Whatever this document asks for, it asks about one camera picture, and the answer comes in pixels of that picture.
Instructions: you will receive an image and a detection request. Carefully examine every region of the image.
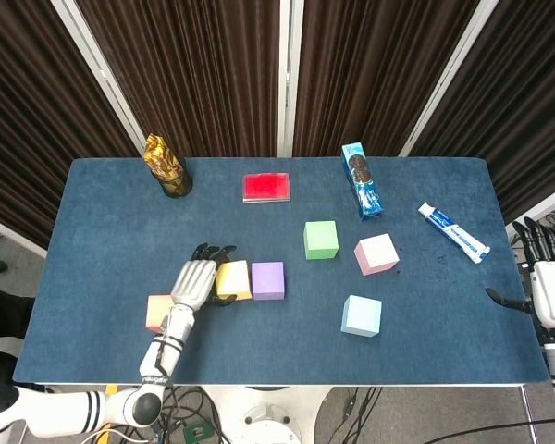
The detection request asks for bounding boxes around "white partition frame post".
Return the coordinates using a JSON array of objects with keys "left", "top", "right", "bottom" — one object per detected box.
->
[
  {"left": 50, "top": 0, "right": 147, "bottom": 158},
  {"left": 276, "top": 0, "right": 305, "bottom": 158},
  {"left": 396, "top": 0, "right": 500, "bottom": 158}
]

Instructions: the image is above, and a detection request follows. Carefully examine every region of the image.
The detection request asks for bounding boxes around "white blue toothpaste tube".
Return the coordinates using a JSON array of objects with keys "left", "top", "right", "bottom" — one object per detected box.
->
[{"left": 417, "top": 202, "right": 492, "bottom": 265}]

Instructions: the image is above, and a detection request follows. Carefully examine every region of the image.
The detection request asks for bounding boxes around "green circuit device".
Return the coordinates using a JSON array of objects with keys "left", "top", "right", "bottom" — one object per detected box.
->
[{"left": 183, "top": 421, "right": 214, "bottom": 443}]

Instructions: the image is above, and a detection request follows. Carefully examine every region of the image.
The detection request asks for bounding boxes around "light blue foam cube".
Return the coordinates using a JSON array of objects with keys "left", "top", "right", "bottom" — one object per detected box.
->
[{"left": 340, "top": 294, "right": 383, "bottom": 339}]

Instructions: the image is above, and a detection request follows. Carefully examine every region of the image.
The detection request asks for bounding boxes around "gold foil snack bag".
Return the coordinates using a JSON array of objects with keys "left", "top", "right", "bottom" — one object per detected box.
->
[{"left": 142, "top": 133, "right": 185, "bottom": 181}]

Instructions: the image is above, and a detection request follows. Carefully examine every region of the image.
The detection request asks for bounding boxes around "purple foam cube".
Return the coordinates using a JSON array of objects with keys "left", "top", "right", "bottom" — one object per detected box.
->
[{"left": 251, "top": 261, "right": 286, "bottom": 302}]

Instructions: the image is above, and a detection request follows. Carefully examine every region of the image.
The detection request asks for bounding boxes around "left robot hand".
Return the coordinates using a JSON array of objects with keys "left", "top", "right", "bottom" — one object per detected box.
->
[{"left": 170, "top": 243, "right": 239, "bottom": 312}]

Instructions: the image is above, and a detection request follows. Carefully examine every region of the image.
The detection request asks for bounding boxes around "black mesh pen holder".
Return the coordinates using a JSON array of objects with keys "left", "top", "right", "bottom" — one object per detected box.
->
[{"left": 154, "top": 156, "right": 193, "bottom": 199}]

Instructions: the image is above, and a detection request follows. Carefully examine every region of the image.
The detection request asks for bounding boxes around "person in black clothes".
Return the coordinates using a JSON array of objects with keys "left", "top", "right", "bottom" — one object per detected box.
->
[{"left": 0, "top": 277, "right": 36, "bottom": 385}]

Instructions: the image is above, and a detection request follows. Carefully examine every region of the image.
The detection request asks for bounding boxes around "blue cookie box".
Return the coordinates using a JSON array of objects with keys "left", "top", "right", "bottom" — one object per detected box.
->
[{"left": 341, "top": 142, "right": 385, "bottom": 221}]

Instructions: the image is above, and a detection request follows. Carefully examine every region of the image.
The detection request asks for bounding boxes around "brown pleated curtain panel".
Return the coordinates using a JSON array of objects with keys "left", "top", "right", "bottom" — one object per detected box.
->
[
  {"left": 409, "top": 0, "right": 555, "bottom": 223},
  {"left": 291, "top": 0, "right": 481, "bottom": 158},
  {"left": 0, "top": 0, "right": 142, "bottom": 249},
  {"left": 76, "top": 0, "right": 282, "bottom": 158}
]

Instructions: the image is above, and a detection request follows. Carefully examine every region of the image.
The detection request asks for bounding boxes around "red foam cube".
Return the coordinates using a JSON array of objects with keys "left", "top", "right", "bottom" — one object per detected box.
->
[{"left": 145, "top": 294, "right": 175, "bottom": 334}]

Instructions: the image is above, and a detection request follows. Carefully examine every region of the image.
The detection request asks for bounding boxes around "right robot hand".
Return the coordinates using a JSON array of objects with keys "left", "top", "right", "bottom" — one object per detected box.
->
[{"left": 485, "top": 216, "right": 555, "bottom": 332}]

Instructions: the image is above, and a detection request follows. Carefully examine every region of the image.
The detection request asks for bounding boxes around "black floor cable tangle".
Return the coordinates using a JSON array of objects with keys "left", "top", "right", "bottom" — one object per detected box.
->
[{"left": 156, "top": 386, "right": 228, "bottom": 444}]

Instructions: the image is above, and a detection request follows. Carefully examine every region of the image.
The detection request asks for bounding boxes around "yellow foam cube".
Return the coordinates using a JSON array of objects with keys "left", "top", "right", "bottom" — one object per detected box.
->
[{"left": 216, "top": 260, "right": 253, "bottom": 302}]

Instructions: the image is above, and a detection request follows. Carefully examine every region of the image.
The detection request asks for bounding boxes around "black cable with inline box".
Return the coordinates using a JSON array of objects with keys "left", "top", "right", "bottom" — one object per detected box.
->
[{"left": 337, "top": 386, "right": 385, "bottom": 444}]

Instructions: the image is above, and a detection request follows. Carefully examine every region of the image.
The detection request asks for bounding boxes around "red box with clear lid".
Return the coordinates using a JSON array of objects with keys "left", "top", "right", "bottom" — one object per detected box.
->
[{"left": 241, "top": 172, "right": 292, "bottom": 204}]

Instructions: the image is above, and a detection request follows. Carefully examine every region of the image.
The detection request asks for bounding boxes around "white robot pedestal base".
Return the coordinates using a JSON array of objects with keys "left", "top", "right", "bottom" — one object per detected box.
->
[{"left": 203, "top": 386, "right": 334, "bottom": 444}]

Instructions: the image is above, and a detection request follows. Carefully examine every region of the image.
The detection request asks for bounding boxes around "pink foam cube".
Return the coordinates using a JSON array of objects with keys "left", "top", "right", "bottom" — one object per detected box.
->
[{"left": 353, "top": 233, "right": 401, "bottom": 277}]

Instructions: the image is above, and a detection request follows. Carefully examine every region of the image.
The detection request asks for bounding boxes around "white partition base rail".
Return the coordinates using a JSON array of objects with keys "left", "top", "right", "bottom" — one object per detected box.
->
[
  {"left": 505, "top": 191, "right": 555, "bottom": 237},
  {"left": 0, "top": 211, "right": 48, "bottom": 259}
]

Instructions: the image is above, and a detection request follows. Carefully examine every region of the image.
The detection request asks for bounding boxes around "green foam cube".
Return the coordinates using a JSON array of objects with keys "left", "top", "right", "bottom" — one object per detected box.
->
[{"left": 302, "top": 220, "right": 340, "bottom": 261}]

